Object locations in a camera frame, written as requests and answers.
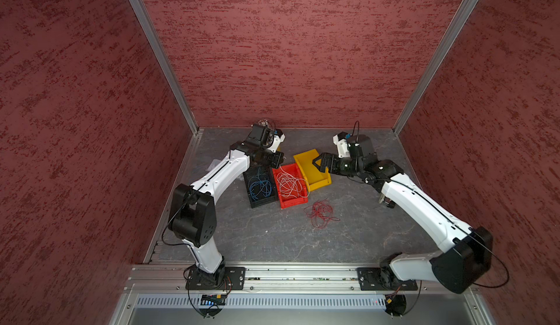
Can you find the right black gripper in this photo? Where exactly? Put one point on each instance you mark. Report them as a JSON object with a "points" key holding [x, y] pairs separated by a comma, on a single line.
{"points": [[334, 160]]}

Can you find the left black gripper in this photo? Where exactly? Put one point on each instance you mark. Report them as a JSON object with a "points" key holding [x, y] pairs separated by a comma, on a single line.
{"points": [[278, 159]]}

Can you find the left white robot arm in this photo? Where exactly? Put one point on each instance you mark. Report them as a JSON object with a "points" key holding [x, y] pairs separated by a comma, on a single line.
{"points": [[192, 216]]}

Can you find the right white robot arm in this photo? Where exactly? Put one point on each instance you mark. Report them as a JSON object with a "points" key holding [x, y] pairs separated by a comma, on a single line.
{"points": [[463, 255]]}

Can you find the yellow plastic bin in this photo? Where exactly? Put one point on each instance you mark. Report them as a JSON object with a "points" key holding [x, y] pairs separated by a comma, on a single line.
{"points": [[314, 178]]}

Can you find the black plastic bin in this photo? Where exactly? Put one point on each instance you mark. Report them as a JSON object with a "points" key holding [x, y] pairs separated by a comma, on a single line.
{"points": [[260, 186]]}

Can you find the red plastic bin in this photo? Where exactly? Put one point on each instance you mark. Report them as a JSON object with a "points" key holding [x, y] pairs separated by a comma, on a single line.
{"points": [[291, 186]]}

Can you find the clear plastic bag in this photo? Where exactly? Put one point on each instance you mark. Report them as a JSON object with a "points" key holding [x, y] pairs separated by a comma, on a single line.
{"points": [[214, 164]]}

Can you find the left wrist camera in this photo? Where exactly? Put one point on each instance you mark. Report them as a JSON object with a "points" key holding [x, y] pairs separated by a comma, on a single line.
{"points": [[277, 138]]}

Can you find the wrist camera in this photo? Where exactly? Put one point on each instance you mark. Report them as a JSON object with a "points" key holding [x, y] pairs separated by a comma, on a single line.
{"points": [[277, 138], [340, 141]]}

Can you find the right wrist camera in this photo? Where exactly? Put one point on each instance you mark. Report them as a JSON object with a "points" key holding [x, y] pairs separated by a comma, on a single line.
{"points": [[340, 141]]}

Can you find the left corner aluminium post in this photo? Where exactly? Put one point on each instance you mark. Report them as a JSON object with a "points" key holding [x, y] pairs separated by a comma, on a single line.
{"points": [[150, 32]]}

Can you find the corner aluminium post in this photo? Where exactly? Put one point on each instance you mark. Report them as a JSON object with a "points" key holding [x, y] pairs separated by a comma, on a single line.
{"points": [[150, 32], [452, 32]]}

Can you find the right corner aluminium post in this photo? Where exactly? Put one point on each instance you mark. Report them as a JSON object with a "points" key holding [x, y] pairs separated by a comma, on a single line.
{"points": [[452, 32]]}

